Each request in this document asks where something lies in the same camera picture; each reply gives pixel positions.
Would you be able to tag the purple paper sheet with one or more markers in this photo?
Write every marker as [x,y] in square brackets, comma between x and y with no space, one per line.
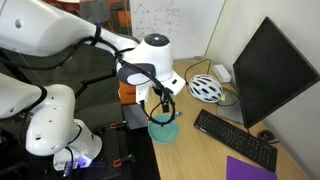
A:
[239,170]

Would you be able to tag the whiteboard with writing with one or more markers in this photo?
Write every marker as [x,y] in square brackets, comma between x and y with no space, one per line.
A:
[188,24]

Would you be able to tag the black computer monitor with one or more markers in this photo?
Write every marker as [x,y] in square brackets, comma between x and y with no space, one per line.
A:
[269,72]

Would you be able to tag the orange box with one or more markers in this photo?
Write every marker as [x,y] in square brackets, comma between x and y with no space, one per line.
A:
[127,94]

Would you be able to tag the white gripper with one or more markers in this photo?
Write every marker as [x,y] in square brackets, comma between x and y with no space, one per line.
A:
[170,80]

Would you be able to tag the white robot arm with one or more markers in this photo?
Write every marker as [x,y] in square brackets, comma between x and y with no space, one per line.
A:
[33,27]

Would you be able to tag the black computer mouse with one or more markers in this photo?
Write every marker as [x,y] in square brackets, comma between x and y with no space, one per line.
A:
[266,135]

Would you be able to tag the teal bowl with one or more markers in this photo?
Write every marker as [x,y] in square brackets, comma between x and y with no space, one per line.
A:
[163,132]

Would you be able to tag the black keyboard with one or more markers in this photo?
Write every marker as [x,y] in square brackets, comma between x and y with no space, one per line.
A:
[242,142]

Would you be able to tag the orange black clamp lower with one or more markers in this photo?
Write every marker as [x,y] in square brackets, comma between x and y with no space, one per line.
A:
[118,162]

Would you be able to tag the orange black clamp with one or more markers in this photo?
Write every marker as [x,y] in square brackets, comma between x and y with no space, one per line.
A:
[118,162]
[119,125]

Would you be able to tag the white bicycle helmet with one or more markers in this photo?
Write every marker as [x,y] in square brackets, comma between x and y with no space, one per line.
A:
[205,88]

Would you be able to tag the white power adapter box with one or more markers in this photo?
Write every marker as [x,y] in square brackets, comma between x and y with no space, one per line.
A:
[221,73]

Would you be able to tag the grey monitor base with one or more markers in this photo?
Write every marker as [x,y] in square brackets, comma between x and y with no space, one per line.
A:
[232,112]

